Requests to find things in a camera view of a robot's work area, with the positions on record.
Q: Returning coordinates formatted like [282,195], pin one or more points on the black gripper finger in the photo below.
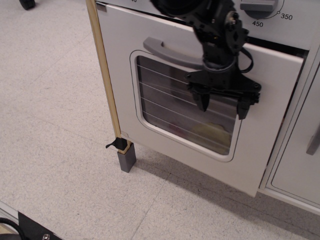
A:
[242,108]
[201,100]

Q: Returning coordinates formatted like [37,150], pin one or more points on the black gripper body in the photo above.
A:
[229,83]

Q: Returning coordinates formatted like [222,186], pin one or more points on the white oven door with window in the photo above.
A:
[149,93]

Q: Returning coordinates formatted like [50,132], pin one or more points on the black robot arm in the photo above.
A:
[218,28]

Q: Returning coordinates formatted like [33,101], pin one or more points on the white toy oven cabinet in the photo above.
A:
[303,16]

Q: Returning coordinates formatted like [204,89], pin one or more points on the yellow scalloped plate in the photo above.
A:
[212,136]

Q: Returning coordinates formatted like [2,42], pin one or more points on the red toy chili pepper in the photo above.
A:
[177,130]

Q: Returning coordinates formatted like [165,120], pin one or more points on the gray temperature knob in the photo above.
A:
[258,9]

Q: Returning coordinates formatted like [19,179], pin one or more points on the white cabinet door right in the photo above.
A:
[295,173]

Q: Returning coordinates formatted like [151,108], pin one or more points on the gray cabinet leg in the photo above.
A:
[127,160]

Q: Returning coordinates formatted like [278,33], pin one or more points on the black caster wheel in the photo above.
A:
[27,4]

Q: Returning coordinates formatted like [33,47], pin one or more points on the gray door handle right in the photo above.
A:
[314,143]

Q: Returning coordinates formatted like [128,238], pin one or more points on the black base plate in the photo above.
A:
[35,231]

